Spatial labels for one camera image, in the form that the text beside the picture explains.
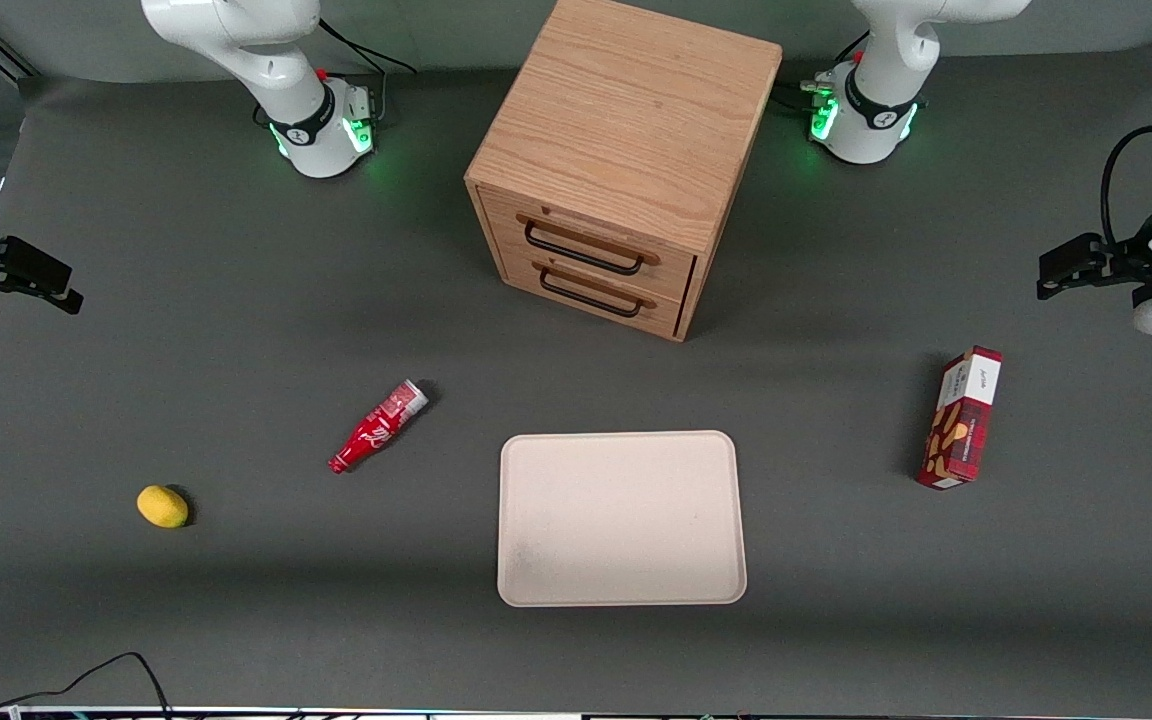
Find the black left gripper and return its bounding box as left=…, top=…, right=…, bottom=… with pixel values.
left=1036, top=197, right=1152, bottom=303

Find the red tartan cookie box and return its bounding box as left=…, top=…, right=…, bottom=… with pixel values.
left=915, top=346, right=1004, bottom=491

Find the beige rectangular tray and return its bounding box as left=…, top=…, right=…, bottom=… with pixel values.
left=497, top=430, right=748, bottom=608

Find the yellow lemon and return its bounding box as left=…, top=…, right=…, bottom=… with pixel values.
left=136, top=485, right=190, bottom=529

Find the red cola bottle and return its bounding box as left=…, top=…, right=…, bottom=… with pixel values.
left=328, top=379, right=430, bottom=475

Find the oak wooden drawer cabinet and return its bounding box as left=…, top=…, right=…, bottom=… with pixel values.
left=464, top=0, right=784, bottom=344

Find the wooden drawer front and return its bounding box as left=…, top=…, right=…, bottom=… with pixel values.
left=479, top=185, right=699, bottom=302
left=496, top=245, right=689, bottom=337

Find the black left arm base cable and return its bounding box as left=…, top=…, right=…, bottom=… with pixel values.
left=774, top=30, right=869, bottom=113

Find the black arm base cable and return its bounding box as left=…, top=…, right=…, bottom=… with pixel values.
left=774, top=30, right=869, bottom=113
left=316, top=18, right=418, bottom=123

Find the black cable at table edge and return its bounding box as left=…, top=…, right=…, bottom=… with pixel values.
left=0, top=652, right=173, bottom=720

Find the black right arm base cable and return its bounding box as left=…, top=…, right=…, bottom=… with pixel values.
left=316, top=18, right=418, bottom=123

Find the black metal drawer handle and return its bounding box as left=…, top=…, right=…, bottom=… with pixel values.
left=523, top=220, right=648, bottom=277
left=538, top=264, right=646, bottom=320

